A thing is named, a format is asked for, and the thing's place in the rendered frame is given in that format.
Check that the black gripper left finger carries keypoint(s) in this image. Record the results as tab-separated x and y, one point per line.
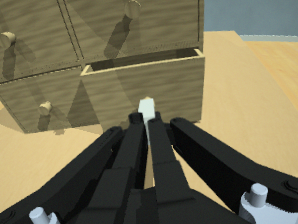
72	188

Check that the dark brown wooden chest of drawers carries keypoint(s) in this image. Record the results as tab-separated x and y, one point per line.
83	62

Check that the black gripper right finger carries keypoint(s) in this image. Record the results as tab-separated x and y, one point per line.
259	194

